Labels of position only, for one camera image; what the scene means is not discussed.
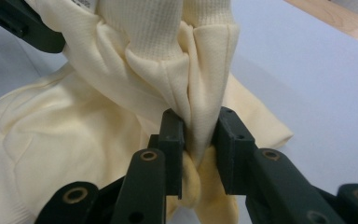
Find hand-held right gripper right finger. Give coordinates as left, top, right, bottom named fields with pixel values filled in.
left=212, top=105, right=258, bottom=197

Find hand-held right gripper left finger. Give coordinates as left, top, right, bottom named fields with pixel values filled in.
left=147, top=107, right=186, bottom=200

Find cream baby pants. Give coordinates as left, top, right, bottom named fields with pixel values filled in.
left=0, top=0, right=295, bottom=224

